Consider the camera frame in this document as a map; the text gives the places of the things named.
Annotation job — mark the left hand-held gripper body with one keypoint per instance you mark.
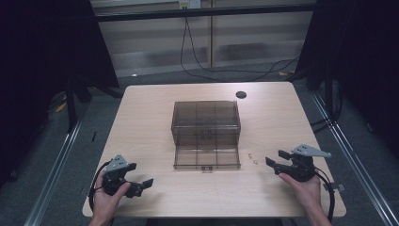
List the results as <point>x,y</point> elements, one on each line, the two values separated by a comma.
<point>113,175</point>

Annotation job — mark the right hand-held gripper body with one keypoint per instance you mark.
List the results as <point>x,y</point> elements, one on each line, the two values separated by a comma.
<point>299,166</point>

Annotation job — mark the person's right hand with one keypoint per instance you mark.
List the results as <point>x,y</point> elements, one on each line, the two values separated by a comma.
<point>306,191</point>

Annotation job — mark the person's left hand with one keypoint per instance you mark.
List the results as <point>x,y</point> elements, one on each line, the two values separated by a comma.
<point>106,202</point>

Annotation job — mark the grey clip on table edge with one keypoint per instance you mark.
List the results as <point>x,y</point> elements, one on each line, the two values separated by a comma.
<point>335,187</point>

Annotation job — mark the transparent brown drawer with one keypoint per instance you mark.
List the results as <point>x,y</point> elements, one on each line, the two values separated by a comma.
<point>207,158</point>

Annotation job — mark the black round table grommet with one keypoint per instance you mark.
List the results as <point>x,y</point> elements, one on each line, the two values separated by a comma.
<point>241,94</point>

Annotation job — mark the transparent brown drawer box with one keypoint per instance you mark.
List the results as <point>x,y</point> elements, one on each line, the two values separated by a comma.
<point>205,122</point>

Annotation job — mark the black curtain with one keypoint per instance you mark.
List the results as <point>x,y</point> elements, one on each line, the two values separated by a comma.
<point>47,47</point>
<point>357,56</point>

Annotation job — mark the black horizontal bar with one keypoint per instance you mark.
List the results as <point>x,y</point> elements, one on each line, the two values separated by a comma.
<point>204,12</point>

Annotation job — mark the metal floor rail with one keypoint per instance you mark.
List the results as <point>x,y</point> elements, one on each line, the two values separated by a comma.
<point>354,163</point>
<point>53,175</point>

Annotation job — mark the wall power outlet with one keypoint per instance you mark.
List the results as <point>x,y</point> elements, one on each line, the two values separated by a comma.
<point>189,3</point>

